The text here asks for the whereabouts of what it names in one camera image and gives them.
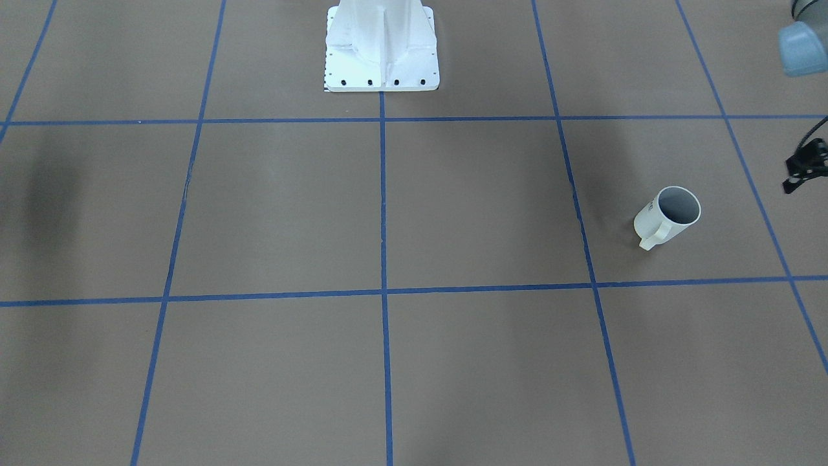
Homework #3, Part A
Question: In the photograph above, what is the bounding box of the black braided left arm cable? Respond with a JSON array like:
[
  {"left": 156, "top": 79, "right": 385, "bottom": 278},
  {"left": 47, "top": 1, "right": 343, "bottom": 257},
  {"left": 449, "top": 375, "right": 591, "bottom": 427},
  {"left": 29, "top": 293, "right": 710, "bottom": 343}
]
[{"left": 802, "top": 116, "right": 828, "bottom": 146}]

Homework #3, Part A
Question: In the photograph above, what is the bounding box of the white cup with handle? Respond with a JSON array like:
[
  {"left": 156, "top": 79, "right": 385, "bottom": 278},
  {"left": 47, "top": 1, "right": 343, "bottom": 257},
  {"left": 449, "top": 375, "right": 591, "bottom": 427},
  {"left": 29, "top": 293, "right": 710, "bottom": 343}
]
[{"left": 633, "top": 186, "right": 702, "bottom": 251}]

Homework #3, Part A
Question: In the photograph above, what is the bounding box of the white camera mast pillar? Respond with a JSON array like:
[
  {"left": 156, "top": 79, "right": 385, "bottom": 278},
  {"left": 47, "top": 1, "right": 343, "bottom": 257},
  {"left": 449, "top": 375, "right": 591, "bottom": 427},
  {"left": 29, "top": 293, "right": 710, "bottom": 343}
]
[{"left": 323, "top": 1, "right": 441, "bottom": 93}]

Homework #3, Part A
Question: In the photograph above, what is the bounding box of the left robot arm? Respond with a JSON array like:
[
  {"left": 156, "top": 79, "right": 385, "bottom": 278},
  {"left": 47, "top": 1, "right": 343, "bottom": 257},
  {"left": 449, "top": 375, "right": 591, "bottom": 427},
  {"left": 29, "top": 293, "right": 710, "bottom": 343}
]
[{"left": 778, "top": 1, "right": 827, "bottom": 78}]

